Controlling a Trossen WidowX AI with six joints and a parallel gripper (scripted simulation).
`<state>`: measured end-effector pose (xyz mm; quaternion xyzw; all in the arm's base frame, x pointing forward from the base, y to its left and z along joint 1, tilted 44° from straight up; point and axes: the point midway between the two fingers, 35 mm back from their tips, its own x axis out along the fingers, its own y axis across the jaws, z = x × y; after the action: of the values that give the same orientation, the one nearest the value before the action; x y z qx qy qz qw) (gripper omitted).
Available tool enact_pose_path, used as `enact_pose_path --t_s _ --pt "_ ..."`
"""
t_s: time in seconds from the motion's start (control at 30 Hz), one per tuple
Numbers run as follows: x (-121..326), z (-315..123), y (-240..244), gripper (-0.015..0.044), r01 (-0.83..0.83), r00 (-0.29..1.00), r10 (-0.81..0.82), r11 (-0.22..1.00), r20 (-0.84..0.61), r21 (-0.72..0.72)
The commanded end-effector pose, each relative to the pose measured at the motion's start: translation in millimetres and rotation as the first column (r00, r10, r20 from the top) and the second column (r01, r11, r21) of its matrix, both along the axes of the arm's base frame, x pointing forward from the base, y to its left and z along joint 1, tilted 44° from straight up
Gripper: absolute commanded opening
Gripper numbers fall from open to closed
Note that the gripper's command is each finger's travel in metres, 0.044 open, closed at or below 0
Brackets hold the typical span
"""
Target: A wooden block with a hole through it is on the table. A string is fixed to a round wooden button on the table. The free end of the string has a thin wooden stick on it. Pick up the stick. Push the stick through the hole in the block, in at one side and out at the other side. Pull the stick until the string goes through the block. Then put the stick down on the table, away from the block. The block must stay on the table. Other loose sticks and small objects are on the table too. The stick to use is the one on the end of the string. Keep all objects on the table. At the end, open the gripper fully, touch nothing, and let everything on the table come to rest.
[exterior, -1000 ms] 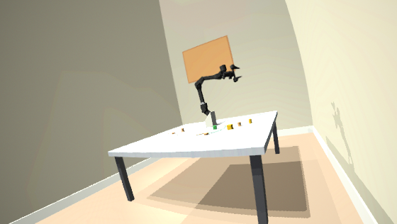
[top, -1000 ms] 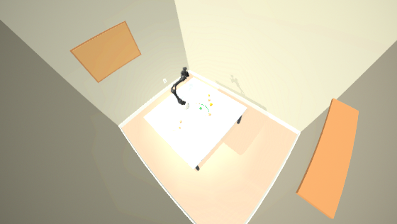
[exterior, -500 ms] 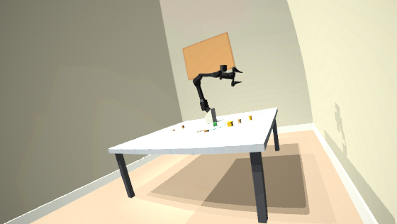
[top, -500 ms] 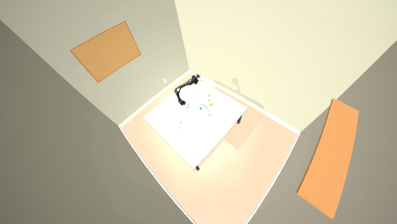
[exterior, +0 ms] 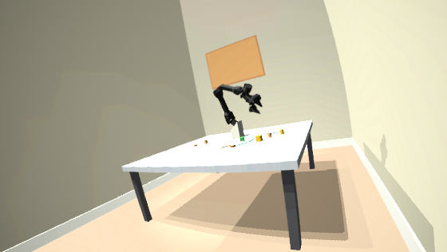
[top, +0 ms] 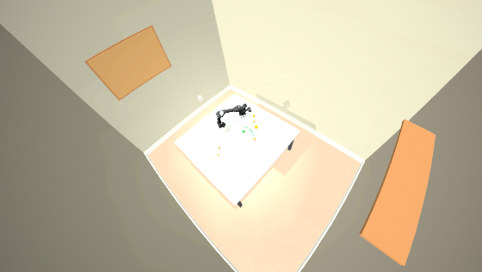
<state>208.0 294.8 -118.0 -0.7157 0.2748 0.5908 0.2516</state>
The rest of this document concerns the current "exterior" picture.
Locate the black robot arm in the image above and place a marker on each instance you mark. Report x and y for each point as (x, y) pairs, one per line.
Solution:
(229, 116)

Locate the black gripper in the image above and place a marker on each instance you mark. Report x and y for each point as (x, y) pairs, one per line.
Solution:
(252, 100)

